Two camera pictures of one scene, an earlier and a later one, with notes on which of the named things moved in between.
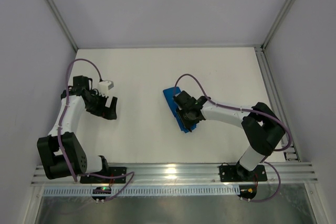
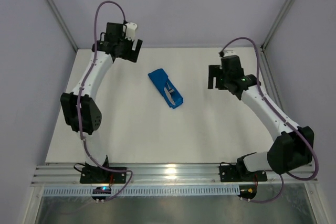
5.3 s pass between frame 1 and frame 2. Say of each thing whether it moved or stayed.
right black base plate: stayed
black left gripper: moved
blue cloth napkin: moved
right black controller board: stayed
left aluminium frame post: stayed
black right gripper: moved
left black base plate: stayed
